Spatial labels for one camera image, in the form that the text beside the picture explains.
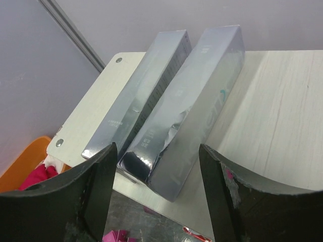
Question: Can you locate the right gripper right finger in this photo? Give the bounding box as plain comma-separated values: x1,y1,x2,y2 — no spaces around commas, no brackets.
199,144,322,241

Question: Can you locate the silver Protefix toothpaste box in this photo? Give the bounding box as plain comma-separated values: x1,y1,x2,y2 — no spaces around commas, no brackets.
118,25,245,202

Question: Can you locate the red cloth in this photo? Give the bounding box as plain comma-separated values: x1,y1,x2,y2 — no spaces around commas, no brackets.
18,164,58,191

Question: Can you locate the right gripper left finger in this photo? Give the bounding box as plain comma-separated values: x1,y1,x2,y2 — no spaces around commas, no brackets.
1,143,118,241

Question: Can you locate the white two-tier shelf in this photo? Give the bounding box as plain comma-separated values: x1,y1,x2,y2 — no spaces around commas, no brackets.
46,49,323,241

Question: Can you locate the red 3D toothpaste box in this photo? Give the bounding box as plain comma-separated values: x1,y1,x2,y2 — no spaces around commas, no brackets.
183,226,212,242

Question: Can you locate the silver toothpaste box small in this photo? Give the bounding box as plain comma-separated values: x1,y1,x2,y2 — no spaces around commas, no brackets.
81,30,192,159

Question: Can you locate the orange plastic bin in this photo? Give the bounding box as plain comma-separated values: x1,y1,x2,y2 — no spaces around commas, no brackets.
0,136,73,194

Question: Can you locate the white pink cloth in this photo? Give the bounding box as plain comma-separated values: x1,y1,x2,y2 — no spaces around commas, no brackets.
43,155,67,174

